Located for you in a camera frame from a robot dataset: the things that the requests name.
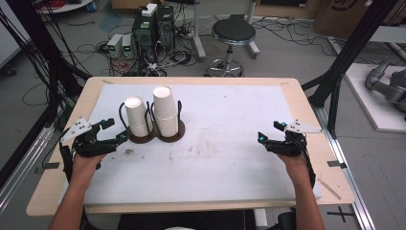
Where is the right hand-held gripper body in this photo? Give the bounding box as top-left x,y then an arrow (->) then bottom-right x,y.
263,119 -> 324,158

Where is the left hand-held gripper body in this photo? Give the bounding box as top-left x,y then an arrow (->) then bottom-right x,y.
59,116 -> 119,158

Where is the brown double cup holder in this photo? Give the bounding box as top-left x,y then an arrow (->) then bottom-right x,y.
118,100 -> 187,145

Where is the short stack of paper cups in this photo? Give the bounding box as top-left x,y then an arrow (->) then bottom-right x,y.
124,95 -> 151,138

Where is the person's right hand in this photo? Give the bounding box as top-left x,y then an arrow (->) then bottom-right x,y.
275,152 -> 313,180

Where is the person's left hand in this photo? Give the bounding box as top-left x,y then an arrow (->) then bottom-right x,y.
70,152 -> 107,182

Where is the black tape piece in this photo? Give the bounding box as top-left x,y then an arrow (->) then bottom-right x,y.
34,162 -> 61,175
327,160 -> 348,170

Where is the white foam mat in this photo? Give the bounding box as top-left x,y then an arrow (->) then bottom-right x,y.
56,83 -> 323,206

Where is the tall stack of paper cups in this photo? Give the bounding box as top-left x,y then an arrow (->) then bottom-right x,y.
152,84 -> 179,138

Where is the thin wooden stick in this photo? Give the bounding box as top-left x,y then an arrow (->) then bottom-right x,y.
318,177 -> 343,201

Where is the grey bench power supply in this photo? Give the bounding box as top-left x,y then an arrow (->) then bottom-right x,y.
121,34 -> 135,59
106,33 -> 124,58

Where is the black tape cross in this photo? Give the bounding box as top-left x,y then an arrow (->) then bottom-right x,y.
326,206 -> 356,223

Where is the white table leg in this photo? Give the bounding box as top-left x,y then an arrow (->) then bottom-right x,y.
191,0 -> 208,62
244,0 -> 261,60

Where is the light wooden table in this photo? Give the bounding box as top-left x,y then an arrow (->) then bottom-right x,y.
26,76 -> 356,218

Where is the white platform board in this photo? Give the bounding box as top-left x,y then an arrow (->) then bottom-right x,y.
344,62 -> 406,133

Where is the black computer tower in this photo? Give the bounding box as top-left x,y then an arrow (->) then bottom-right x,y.
156,5 -> 176,50
131,12 -> 158,63

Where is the black round stool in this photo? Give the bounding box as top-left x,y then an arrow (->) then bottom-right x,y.
204,17 -> 258,78

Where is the person's dark clothing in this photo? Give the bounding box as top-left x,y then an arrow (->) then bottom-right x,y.
116,209 -> 257,230

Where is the white power adapter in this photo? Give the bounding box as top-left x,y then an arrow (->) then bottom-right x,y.
141,3 -> 159,18

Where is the brown cardboard box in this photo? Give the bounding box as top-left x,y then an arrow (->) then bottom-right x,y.
313,0 -> 397,40

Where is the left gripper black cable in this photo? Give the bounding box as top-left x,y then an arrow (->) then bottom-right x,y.
58,127 -> 75,185

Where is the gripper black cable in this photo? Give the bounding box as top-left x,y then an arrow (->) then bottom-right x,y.
58,127 -> 75,185
296,133 -> 318,190

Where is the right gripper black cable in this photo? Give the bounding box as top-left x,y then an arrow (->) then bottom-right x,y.
296,133 -> 318,190

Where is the aluminium rail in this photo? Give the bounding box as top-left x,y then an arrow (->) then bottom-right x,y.
313,104 -> 377,230
0,124 -> 56,213

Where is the tangle of floor cables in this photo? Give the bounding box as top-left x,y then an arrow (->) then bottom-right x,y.
73,6 -> 200,78

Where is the black metal frame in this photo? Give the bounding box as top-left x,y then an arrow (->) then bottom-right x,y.
0,0 -> 92,190
301,0 -> 400,139

